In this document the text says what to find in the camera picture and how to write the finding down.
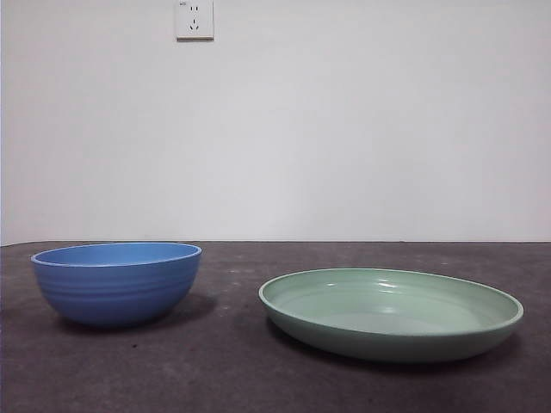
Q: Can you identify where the green round plate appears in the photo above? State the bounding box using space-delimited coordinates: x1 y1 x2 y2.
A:
257 267 525 363

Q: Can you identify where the blue ribbed bowl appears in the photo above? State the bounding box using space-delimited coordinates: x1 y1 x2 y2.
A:
29 241 203 326

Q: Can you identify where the white wall socket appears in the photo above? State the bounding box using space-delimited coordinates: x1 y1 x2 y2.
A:
175 0 215 42

